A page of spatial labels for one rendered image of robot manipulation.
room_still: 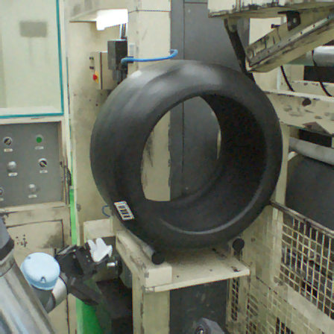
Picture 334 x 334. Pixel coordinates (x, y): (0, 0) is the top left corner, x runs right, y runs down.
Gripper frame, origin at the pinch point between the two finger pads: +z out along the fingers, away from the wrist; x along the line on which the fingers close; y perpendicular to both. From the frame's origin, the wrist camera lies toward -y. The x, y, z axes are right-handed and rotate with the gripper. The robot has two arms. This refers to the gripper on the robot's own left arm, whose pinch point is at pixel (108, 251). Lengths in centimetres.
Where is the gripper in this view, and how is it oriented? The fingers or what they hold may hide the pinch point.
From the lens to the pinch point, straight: 124.7
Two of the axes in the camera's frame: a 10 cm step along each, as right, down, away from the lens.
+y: -3.6, -9.2, -1.8
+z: 4.7, -3.4, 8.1
